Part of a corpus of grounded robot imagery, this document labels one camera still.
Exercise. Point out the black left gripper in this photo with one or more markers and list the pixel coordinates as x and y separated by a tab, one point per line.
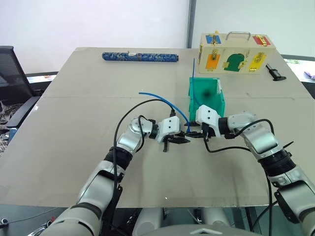
166	145

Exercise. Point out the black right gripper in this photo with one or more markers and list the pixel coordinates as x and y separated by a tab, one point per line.
207	132

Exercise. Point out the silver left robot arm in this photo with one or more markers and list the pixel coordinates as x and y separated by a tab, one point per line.
128	141

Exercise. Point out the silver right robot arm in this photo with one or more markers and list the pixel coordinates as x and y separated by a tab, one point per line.
261	140

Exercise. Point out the green plastic bin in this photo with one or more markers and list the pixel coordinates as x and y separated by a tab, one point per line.
217	106

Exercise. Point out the white coupler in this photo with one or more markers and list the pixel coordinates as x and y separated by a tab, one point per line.
219	89

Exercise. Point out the grey rounded shape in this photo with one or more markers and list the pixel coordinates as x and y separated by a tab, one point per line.
216	216
150	221

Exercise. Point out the wooden lock activity box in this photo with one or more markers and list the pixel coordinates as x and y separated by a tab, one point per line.
233	52

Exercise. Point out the blue patterned rolled scroll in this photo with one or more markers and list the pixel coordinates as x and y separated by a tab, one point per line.
140	57

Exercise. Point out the grey robot torso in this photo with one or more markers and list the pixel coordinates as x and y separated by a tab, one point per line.
201	231

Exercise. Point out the black caliper tool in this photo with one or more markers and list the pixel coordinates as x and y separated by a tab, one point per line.
276	73

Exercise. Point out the purple object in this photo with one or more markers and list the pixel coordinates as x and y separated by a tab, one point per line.
310	75

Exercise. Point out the grey patterned fabric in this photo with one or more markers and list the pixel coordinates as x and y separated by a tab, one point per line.
4	127

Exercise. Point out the black office chair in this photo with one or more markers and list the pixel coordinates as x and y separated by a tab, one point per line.
9	73

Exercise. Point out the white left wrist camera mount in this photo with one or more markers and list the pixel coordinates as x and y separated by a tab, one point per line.
169	127

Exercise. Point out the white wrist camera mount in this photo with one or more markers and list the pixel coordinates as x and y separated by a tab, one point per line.
209	116
169	127

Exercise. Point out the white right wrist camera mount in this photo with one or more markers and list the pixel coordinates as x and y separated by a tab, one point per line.
209	116

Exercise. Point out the grey window frame post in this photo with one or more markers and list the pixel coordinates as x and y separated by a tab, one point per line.
191	23

